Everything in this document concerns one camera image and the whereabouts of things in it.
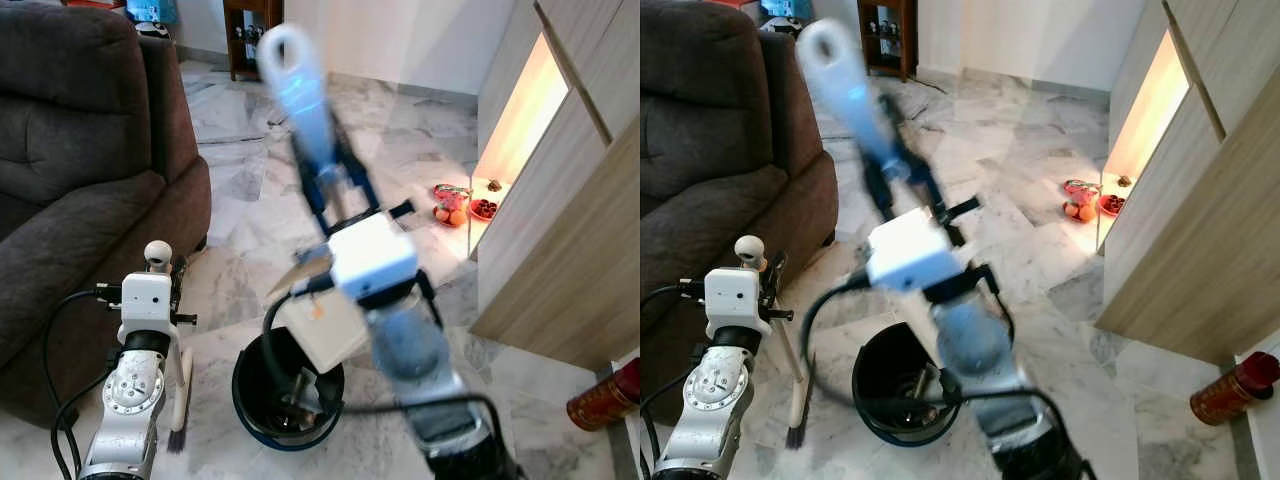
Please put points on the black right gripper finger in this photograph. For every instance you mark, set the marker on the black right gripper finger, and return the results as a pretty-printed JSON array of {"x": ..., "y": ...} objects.
[
  {"x": 318, "y": 200},
  {"x": 358, "y": 185},
  {"x": 922, "y": 180},
  {"x": 885, "y": 195}
]

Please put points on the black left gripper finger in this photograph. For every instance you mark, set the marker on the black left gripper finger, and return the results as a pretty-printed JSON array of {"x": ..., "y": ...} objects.
[
  {"x": 774, "y": 272},
  {"x": 181, "y": 276}
]

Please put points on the red plate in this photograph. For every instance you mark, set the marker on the red plate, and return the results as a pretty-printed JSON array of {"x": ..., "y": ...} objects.
[
  {"x": 1112, "y": 204},
  {"x": 483, "y": 208}
]

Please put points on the black plastic bucket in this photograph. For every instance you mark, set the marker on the black plastic bucket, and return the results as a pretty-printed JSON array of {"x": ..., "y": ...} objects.
[
  {"x": 885, "y": 380},
  {"x": 255, "y": 400}
]

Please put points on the dark brown fabric sofa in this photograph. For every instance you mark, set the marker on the dark brown fabric sofa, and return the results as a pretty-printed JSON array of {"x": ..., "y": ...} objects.
[
  {"x": 720, "y": 150},
  {"x": 70, "y": 150}
]

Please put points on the brown slim bottle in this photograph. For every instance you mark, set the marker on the brown slim bottle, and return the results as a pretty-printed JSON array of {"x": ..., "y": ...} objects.
[
  {"x": 915, "y": 385},
  {"x": 297, "y": 395}
]

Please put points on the clear glass cup set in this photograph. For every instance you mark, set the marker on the clear glass cup set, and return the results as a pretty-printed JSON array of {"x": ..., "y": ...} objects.
[
  {"x": 882, "y": 31},
  {"x": 245, "y": 36}
]

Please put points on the dark wooden side table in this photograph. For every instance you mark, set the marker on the dark wooden side table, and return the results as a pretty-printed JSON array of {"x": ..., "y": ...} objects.
[
  {"x": 885, "y": 8},
  {"x": 245, "y": 8}
]

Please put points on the light wooden cabinet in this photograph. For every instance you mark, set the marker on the light wooden cabinet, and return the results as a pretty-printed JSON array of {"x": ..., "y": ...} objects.
[
  {"x": 580, "y": 250},
  {"x": 1220, "y": 250}
]

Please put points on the red cylindrical canister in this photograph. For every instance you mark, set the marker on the red cylindrical canister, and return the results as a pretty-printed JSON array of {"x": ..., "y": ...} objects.
[
  {"x": 1235, "y": 390},
  {"x": 605, "y": 400}
]

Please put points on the blue printed box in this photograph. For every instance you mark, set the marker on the blue printed box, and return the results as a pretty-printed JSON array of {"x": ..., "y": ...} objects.
[
  {"x": 150, "y": 10},
  {"x": 785, "y": 8}
]

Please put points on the flat red object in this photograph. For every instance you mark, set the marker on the flat red object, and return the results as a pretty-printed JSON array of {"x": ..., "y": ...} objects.
[
  {"x": 735, "y": 3},
  {"x": 95, "y": 4}
]

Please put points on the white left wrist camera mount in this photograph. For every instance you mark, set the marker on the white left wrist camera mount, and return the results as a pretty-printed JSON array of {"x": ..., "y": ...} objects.
[
  {"x": 145, "y": 300},
  {"x": 730, "y": 298}
]

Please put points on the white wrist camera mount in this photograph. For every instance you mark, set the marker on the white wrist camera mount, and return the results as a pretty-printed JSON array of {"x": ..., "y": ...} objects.
[
  {"x": 730, "y": 298},
  {"x": 145, "y": 300},
  {"x": 915, "y": 250},
  {"x": 370, "y": 255}
]

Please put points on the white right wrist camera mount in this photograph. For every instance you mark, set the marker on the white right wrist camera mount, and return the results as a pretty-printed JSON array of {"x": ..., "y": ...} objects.
[
  {"x": 370, "y": 255},
  {"x": 915, "y": 250}
]

